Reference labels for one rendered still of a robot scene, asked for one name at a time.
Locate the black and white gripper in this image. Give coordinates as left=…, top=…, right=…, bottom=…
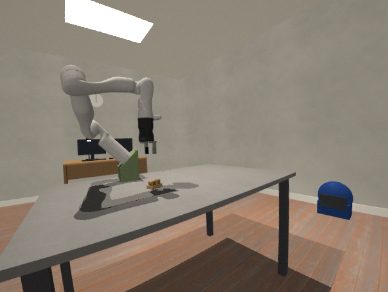
left=137, top=108, right=161, bottom=154

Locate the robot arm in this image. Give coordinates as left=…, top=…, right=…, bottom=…
left=60, top=65, right=154, bottom=164

